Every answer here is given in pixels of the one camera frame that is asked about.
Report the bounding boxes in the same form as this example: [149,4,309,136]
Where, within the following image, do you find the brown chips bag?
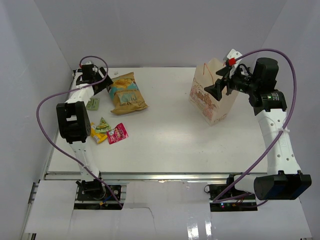
[106,72,149,116]

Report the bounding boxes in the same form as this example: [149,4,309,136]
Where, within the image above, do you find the yellow snack packet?
[90,122,108,144]

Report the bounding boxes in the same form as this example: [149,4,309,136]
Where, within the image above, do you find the beige paper bag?
[189,58,238,126]

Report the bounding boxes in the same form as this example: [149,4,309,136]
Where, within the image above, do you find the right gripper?
[204,64,259,101]

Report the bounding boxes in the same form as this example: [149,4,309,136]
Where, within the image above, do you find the aluminium table frame rail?
[43,67,270,182]

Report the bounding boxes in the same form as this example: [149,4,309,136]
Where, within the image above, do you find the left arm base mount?
[74,179,122,210]

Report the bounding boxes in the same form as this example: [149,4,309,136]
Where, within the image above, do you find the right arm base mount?
[203,174,258,213]

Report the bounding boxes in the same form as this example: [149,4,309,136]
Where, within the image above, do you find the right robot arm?
[204,57,312,201]

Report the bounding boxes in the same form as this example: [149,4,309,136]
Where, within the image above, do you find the green triangular snack packet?
[95,117,112,134]

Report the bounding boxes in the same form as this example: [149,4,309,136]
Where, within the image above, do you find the pink snack packet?
[106,123,129,145]

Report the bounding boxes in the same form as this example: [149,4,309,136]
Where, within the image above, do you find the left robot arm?
[56,61,113,182]

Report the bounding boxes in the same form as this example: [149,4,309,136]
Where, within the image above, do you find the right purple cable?
[213,48,297,208]

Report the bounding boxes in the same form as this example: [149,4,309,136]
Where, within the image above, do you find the light green snack packet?
[86,98,100,111]

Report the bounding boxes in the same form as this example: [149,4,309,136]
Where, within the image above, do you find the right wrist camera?
[223,48,242,78]

